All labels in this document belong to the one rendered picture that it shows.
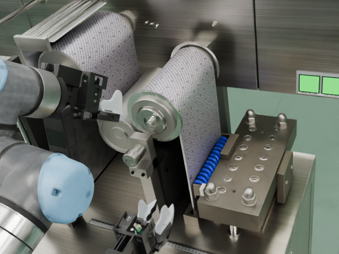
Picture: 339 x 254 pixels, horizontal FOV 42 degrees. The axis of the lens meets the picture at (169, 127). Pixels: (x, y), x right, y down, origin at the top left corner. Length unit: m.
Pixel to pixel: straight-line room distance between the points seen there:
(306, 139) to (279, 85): 1.69
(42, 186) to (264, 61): 0.86
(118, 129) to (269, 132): 0.45
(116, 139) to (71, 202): 0.66
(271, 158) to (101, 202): 0.53
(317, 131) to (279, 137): 1.71
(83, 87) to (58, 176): 0.27
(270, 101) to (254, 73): 2.03
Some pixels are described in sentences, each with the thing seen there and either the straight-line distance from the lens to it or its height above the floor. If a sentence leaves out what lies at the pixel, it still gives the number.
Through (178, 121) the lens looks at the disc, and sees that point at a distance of 1.03.
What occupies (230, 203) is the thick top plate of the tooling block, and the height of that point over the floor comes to 1.03.
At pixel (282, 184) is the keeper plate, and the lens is 1.23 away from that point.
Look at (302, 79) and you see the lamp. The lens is 1.24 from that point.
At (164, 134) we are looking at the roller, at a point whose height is 1.21.
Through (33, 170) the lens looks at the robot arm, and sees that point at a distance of 0.53.
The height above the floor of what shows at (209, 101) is 1.18.
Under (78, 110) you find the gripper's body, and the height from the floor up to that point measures 1.46.
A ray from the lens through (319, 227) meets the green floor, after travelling 2.43.
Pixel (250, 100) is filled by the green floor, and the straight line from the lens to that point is 3.33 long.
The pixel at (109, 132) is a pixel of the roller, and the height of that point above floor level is 1.17.
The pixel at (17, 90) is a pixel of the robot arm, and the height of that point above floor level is 1.57.
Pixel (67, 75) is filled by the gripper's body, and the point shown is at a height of 1.52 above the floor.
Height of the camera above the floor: 1.84
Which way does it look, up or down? 36 degrees down
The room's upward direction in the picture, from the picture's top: 11 degrees counter-clockwise
